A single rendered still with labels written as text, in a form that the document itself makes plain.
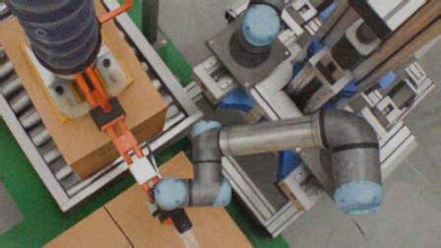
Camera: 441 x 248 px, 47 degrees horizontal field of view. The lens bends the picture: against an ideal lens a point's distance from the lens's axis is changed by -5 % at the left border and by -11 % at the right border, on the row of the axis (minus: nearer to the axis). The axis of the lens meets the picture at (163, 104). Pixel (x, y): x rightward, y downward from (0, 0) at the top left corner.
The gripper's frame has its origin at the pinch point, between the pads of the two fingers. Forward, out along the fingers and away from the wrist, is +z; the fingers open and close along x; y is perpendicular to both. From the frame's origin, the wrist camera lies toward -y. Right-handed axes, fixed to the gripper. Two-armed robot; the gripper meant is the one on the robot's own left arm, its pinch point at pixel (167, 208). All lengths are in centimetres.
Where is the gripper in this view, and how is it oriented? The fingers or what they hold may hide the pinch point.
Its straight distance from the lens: 167.7
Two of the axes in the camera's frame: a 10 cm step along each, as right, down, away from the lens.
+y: -5.3, -8.2, 2.0
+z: -0.4, 2.6, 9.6
